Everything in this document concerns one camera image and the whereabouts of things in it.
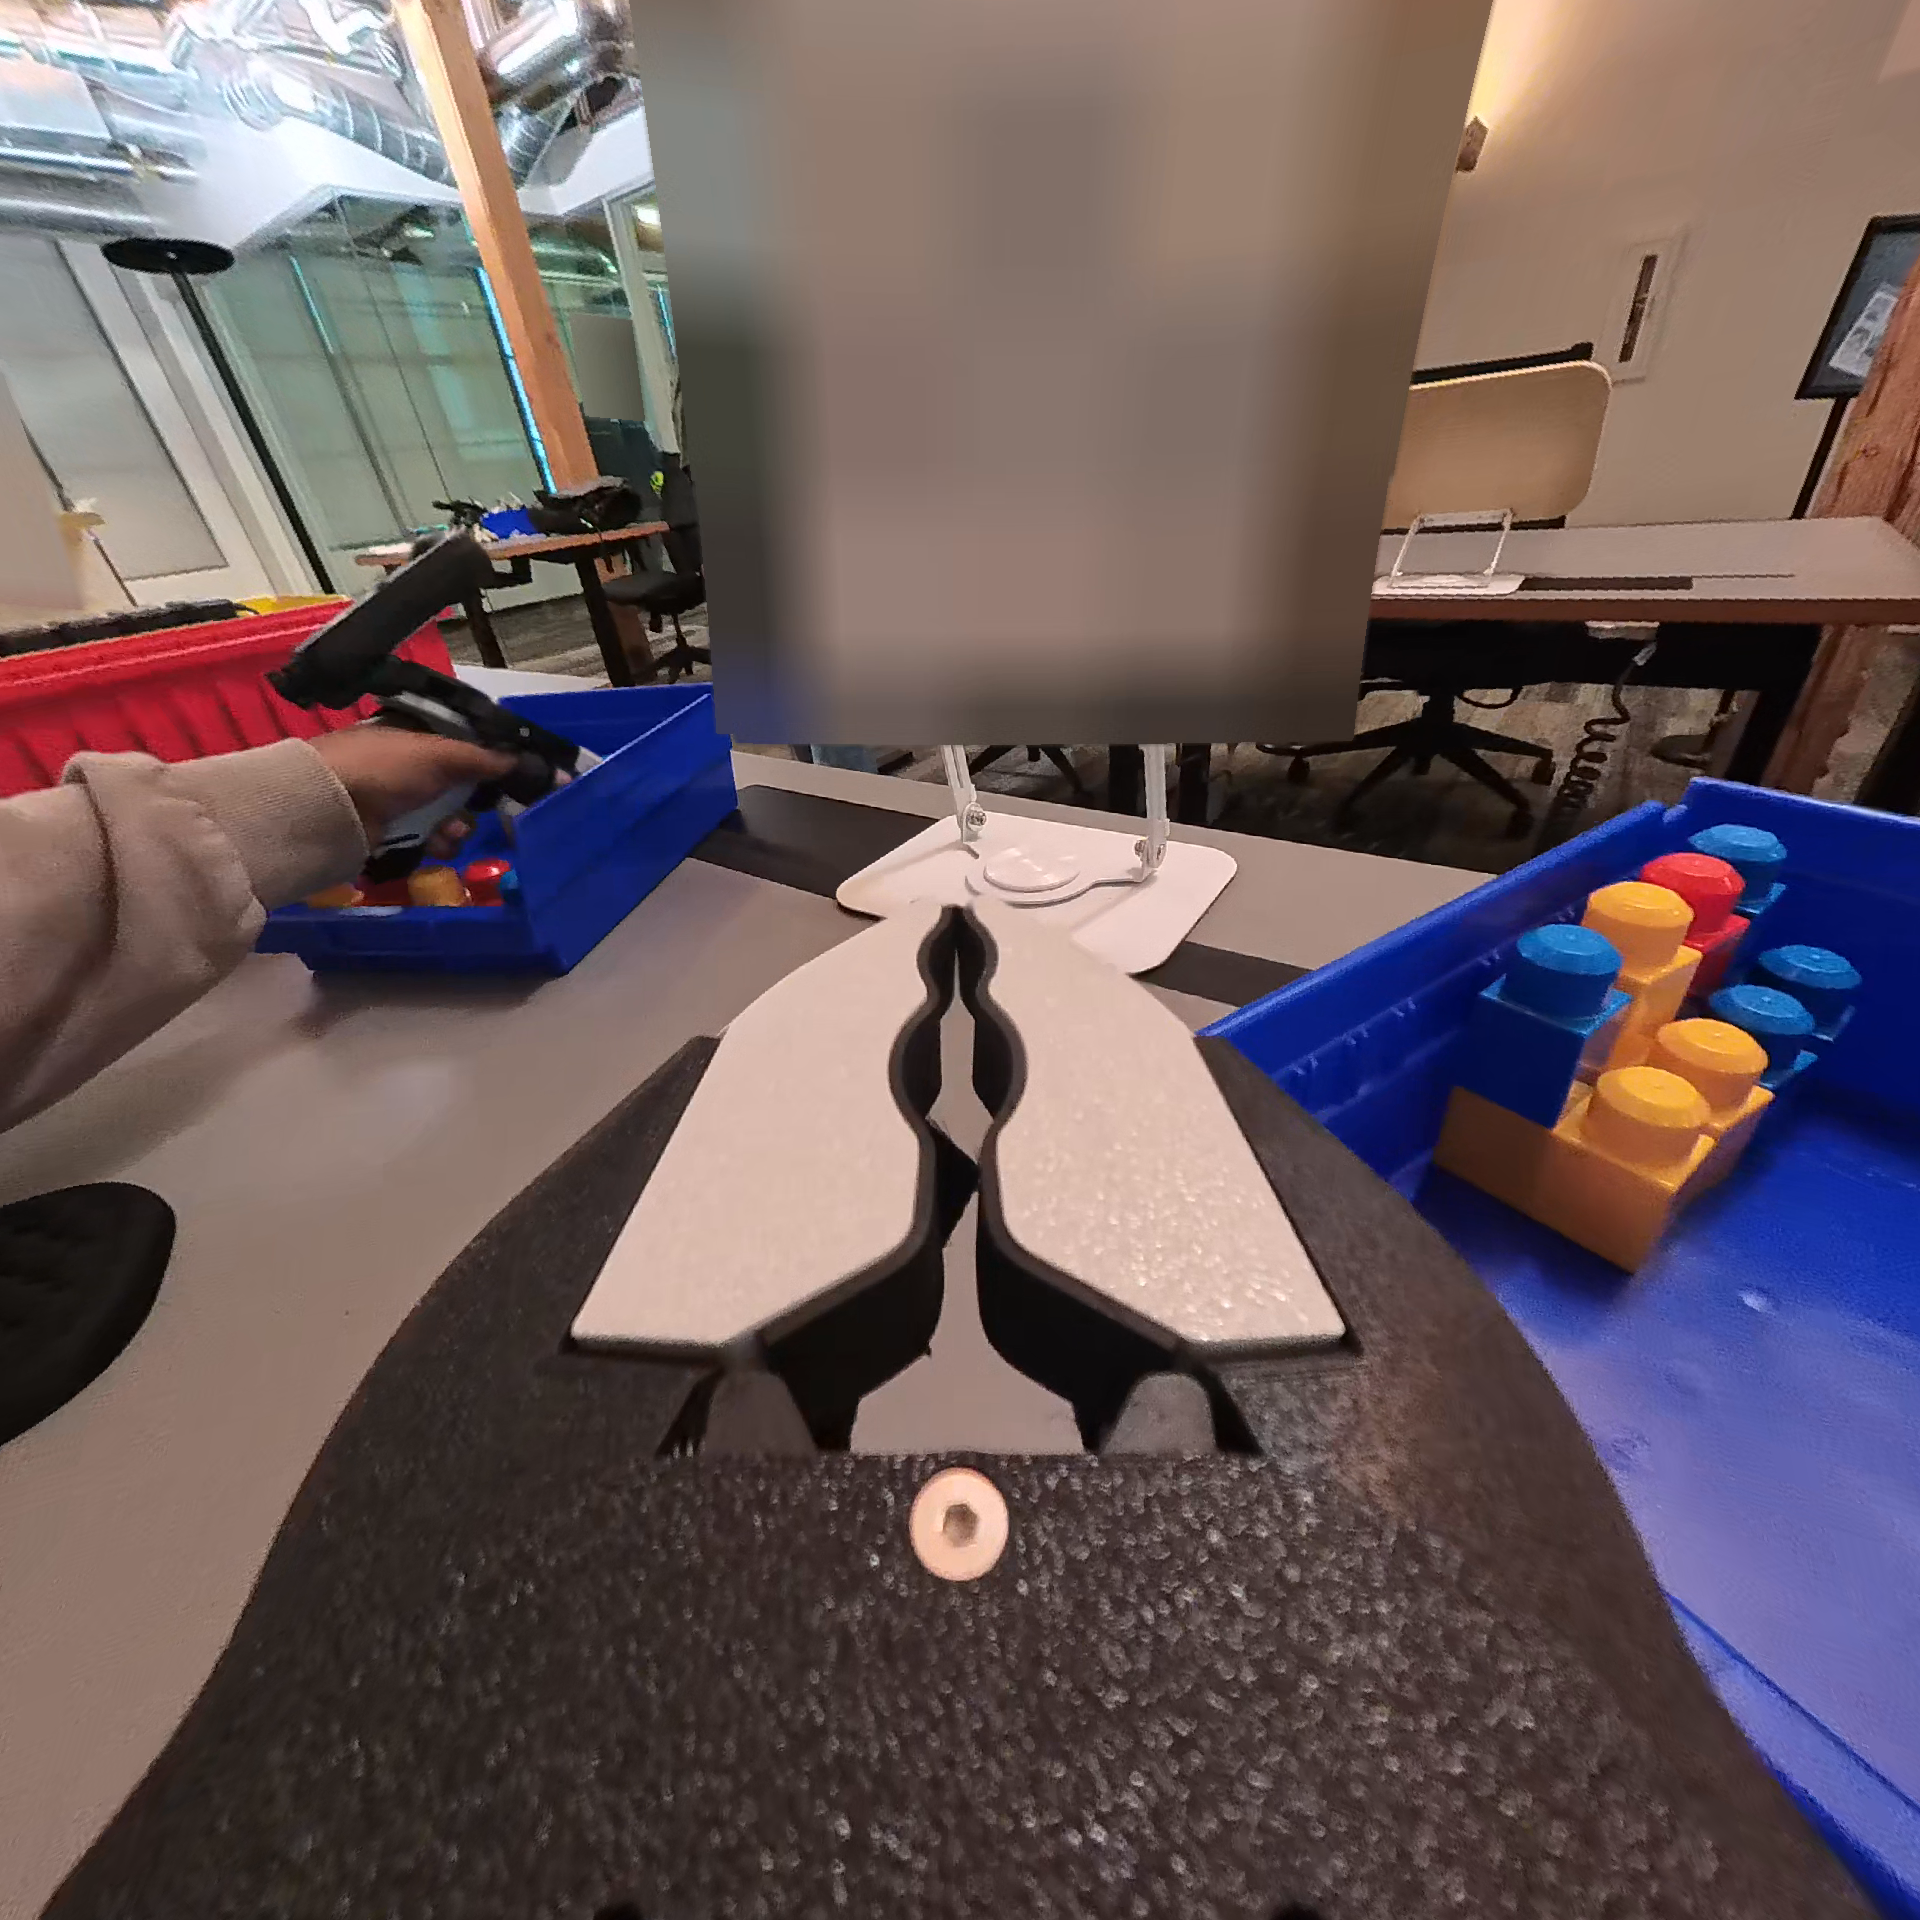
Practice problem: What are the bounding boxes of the black framed sign on stand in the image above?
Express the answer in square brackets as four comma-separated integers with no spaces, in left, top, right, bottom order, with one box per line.
[1793,214,1920,519]

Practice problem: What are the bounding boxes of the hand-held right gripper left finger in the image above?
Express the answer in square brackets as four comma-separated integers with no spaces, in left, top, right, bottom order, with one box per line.
[567,901,980,1454]

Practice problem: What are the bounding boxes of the wooden pillar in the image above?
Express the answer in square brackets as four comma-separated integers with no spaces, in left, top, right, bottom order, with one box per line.
[392,0,663,685]

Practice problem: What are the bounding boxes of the white sign stand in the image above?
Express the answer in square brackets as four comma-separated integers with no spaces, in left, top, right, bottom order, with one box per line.
[835,742,1239,974]

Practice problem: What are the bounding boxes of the pile of colourful mega blocks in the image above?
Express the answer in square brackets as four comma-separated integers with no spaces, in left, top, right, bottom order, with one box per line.
[306,855,518,913]

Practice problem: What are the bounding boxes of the black plastic bin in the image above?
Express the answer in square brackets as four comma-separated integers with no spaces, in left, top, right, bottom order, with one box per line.
[0,597,243,656]

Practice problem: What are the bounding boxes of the black coiled cable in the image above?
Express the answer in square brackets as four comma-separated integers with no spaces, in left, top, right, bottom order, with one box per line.
[1560,637,1637,819]

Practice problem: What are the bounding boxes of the silver ventilation duct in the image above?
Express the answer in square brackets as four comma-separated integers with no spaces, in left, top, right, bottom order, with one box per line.
[164,0,632,166]

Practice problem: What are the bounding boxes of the black floor lamp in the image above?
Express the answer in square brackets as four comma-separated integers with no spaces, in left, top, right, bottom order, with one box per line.
[104,236,332,595]

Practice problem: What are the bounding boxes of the red plastic bin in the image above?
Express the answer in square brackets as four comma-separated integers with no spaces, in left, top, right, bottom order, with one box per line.
[0,597,459,801]

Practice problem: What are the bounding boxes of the rough wooden post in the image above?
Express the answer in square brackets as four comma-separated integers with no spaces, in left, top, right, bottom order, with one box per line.
[1762,345,1920,819]

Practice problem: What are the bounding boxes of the black wrist rest pad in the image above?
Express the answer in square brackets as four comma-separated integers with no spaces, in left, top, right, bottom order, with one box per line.
[0,1181,178,1445]

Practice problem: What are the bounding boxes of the blue plastic bin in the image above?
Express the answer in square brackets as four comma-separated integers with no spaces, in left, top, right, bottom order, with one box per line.
[254,683,741,977]
[1199,775,1920,1920]

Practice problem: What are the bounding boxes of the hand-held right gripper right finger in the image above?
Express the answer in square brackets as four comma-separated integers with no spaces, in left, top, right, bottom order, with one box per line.
[958,904,1349,1454]

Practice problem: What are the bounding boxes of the plain wooden board on stand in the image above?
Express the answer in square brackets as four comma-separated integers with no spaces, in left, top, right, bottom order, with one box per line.
[1380,361,1614,595]

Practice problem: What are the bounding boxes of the person's left forearm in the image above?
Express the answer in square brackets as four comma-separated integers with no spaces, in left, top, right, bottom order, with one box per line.
[0,738,368,1134]

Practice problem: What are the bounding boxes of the blue two-stud mega block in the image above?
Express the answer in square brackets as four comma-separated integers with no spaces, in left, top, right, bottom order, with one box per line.
[1709,982,1820,1097]
[1757,942,1867,1044]

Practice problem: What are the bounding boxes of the black office chair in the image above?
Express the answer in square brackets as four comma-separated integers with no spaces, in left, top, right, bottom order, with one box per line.
[1257,683,1562,842]
[601,451,715,685]

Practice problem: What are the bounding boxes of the cluttered wooden desk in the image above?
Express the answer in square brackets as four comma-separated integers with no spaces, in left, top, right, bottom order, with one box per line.
[356,516,673,676]

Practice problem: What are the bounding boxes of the red one-stud mega block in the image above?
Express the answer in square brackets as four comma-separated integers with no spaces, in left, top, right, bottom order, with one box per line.
[1637,850,1752,992]

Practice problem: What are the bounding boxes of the person's left hand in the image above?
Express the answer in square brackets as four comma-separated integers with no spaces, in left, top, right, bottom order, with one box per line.
[306,727,518,867]

